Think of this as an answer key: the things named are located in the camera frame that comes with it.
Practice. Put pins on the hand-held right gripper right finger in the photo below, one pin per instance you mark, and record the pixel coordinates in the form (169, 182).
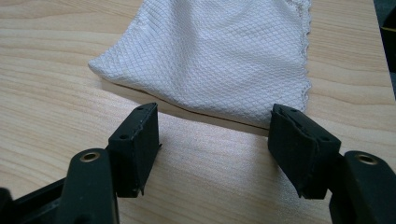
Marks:
(300, 155)

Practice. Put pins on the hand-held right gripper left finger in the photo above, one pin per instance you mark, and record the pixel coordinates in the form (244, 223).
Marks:
(134, 155)

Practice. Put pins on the white textured cleaning cloth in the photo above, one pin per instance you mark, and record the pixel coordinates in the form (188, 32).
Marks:
(211, 56)

